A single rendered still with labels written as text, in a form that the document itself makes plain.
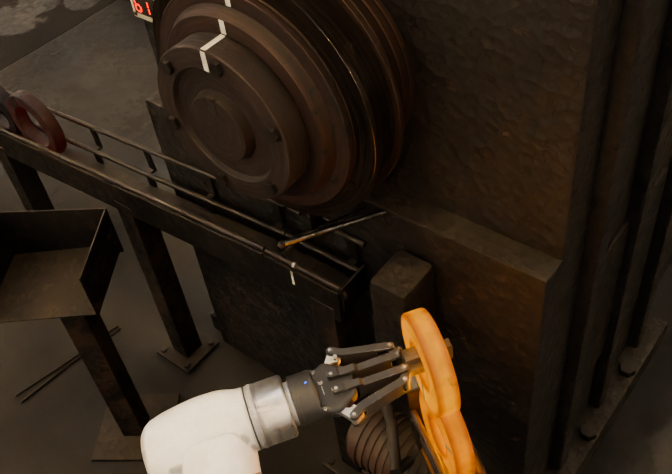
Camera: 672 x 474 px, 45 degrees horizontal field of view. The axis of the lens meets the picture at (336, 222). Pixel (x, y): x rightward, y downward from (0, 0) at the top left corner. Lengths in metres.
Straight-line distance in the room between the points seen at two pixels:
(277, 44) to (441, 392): 0.53
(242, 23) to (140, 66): 2.44
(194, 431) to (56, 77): 2.75
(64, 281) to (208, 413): 0.83
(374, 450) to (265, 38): 0.79
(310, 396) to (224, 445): 0.13
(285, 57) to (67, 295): 0.87
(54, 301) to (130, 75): 1.88
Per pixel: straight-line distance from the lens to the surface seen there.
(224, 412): 1.13
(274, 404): 1.13
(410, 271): 1.45
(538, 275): 1.35
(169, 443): 1.14
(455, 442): 1.30
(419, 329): 1.14
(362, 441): 1.59
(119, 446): 2.31
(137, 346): 2.50
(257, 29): 1.20
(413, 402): 1.42
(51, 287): 1.89
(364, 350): 1.19
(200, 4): 1.28
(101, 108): 3.45
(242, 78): 1.18
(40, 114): 2.15
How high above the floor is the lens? 1.88
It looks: 45 degrees down
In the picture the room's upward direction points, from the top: 8 degrees counter-clockwise
